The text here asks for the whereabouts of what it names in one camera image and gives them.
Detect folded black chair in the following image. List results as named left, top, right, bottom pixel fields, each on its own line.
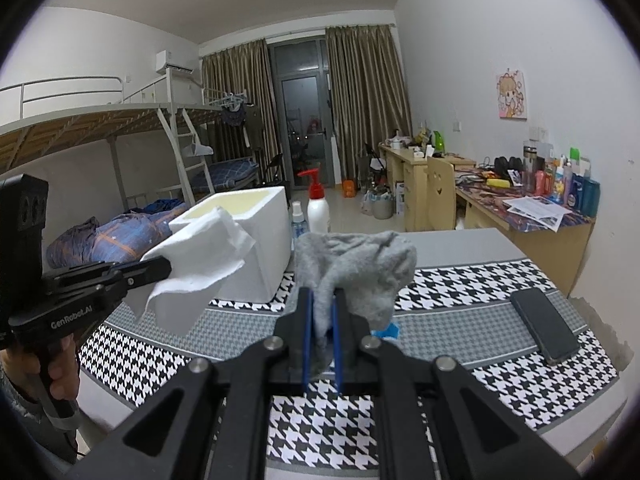
left=357, top=142, right=386, bottom=186

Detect brown curtain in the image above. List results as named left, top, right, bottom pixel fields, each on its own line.
left=201, top=39, right=273, bottom=191
left=325, top=25, right=413, bottom=186

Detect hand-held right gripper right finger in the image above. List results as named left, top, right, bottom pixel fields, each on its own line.
left=332, top=287, right=583, bottom=480

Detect white air conditioner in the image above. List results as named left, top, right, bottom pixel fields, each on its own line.
left=155, top=50, right=195, bottom=72

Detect cartoon wall poster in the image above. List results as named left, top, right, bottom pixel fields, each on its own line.
left=496, top=67, right=528, bottom=120

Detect white metal bunk bed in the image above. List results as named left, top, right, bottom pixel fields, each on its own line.
left=170, top=67, right=261, bottom=201
left=0, top=76, right=211, bottom=221

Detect clear small spray bottle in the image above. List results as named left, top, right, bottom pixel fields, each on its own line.
left=290, top=201, right=307, bottom=241

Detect hanging dark clothes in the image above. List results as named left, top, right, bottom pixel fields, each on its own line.
left=220, top=102, right=248, bottom=128

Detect white foam box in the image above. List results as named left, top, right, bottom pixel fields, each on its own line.
left=169, top=186, right=292, bottom=303

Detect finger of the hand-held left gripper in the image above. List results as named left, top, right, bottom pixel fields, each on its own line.
left=112, top=256, right=173, bottom=291

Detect white paper tissue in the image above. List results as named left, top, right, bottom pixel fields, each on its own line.
left=135, top=206, right=257, bottom=336

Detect glass balcony door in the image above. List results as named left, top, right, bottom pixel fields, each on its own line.
left=267, top=35, right=336, bottom=191

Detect grey sock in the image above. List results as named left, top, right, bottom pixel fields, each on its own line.
left=292, top=231, right=418, bottom=381

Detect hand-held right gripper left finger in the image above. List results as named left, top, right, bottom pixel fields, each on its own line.
left=65, top=287, right=316, bottom=480

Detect person's left forearm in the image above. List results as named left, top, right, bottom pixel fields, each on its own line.
left=0, top=365, right=81, bottom=468

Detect wooden smiley chair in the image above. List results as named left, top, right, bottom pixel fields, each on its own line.
left=426, top=156, right=457, bottom=231

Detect black folding chair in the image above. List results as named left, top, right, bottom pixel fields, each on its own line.
left=262, top=152, right=293, bottom=191

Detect black smartphone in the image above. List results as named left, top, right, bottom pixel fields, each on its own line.
left=510, top=287, right=581, bottom=365

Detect white pump lotion bottle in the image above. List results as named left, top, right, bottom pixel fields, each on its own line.
left=297, top=169, right=331, bottom=235

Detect wooden desk with printed cover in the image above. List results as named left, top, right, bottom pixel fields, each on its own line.
left=452, top=170, right=598, bottom=296

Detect houndstooth table mat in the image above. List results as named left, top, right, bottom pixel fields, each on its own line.
left=77, top=259, right=621, bottom=480

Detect blue bottles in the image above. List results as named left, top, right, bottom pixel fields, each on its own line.
left=570, top=175, right=600, bottom=218

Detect grey bucket with bags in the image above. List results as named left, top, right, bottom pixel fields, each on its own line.
left=360, top=180, right=396, bottom=220

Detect blue plaid quilt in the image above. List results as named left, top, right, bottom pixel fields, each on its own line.
left=47, top=199, right=191, bottom=268

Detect grey thermos flask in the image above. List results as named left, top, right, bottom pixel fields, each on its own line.
left=522, top=142, right=537, bottom=193

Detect printed paper sheets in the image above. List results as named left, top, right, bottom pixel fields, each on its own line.
left=502, top=195, right=573, bottom=233

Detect blue checked mattress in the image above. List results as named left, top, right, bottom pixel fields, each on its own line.
left=192, top=156, right=258, bottom=191

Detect plain wooden desk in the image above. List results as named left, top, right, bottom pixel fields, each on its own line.
left=378, top=142, right=476, bottom=231

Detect person's left hand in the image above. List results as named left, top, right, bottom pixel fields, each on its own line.
left=0, top=336, right=82, bottom=415

